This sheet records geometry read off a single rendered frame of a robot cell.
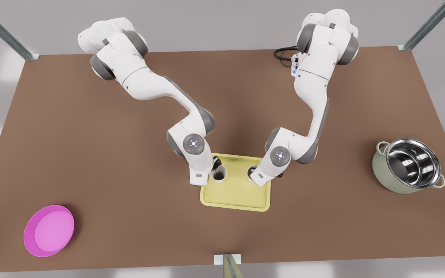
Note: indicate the white IKEA cup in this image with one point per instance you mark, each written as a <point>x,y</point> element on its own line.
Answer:
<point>251,170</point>
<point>219,174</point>

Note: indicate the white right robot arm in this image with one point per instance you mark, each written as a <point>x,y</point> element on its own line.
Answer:
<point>151,83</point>

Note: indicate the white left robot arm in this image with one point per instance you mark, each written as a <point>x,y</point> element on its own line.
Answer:
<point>313,83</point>

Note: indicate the yellow rectangular tray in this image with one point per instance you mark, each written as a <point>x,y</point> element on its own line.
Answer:
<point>238,191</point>

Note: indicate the pink round bowl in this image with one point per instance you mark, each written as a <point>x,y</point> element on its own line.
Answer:
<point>48,231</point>

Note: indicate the green steel-lined pot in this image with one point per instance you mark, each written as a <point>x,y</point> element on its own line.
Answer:
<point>410,166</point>

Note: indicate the silver frame post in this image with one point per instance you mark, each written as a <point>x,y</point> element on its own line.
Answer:
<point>230,266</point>
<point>429,25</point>
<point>4,31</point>

